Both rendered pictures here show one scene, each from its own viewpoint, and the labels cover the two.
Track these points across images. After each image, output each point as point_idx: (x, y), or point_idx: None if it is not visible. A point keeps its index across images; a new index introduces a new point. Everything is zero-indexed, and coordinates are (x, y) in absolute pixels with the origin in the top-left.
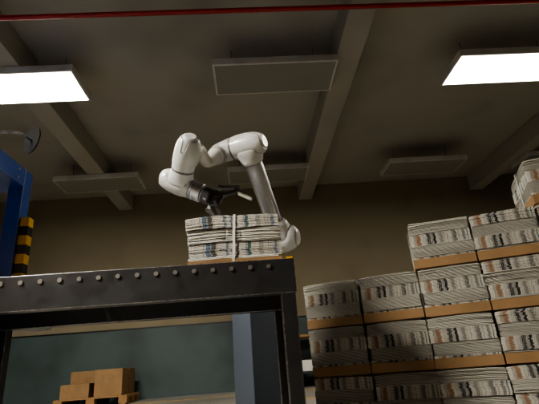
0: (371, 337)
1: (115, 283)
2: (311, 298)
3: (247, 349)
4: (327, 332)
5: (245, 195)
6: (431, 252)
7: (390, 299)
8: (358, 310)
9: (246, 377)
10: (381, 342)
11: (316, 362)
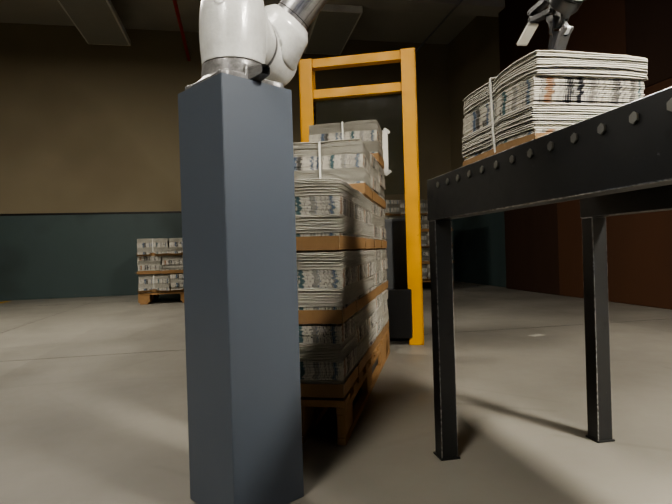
0: (357, 267)
1: None
2: (339, 200)
3: (282, 278)
4: (345, 256)
5: (531, 37)
6: (366, 178)
7: (359, 223)
8: (353, 231)
9: (276, 341)
10: (359, 274)
11: (343, 301)
